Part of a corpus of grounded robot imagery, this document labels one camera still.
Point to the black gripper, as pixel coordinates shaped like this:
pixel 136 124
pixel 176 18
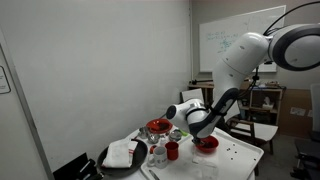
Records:
pixel 204 137

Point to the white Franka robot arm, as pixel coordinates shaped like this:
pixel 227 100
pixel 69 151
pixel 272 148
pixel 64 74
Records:
pixel 246 53

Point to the small red bowl with beans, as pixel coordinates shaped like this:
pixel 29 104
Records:
pixel 213 146

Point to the red mug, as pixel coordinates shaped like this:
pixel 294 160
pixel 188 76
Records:
pixel 172 151

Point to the white mug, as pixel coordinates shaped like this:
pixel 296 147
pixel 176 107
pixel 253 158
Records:
pixel 160 156

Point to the small steel bowl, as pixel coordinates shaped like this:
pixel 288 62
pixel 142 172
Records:
pixel 153 138

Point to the clear plastic cup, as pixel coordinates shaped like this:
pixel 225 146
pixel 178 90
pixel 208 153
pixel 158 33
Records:
pixel 206 171

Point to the small white salt shaker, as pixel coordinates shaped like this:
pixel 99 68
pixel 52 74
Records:
pixel 163 140

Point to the small red round object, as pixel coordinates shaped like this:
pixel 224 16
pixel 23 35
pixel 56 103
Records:
pixel 152 149

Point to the red plate with beans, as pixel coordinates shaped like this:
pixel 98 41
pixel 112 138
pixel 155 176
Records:
pixel 154 126

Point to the white cushioned wooden chair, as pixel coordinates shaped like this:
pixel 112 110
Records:
pixel 263 131
pixel 192 95

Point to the white plastic tray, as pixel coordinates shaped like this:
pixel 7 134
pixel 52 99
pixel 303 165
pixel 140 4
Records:
pixel 240 163

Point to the grey table knife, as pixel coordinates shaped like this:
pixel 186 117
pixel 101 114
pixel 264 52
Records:
pixel 153 174

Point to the small steel pot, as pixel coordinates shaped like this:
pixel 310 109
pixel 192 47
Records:
pixel 143 132

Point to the black tripod pole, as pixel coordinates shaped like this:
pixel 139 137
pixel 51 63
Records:
pixel 200 81

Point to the white tissue box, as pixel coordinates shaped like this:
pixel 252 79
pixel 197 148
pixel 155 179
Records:
pixel 267 104

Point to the white towel with red stripes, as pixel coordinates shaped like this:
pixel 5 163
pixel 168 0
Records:
pixel 117 154

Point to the wooden shelf desk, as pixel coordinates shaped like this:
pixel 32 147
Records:
pixel 263 95

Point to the brown cardboard panel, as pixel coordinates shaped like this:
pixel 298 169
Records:
pixel 293 123

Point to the wall whiteboard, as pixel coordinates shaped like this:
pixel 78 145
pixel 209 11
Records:
pixel 213 56

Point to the white wall sign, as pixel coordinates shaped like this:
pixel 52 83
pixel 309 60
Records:
pixel 3 80

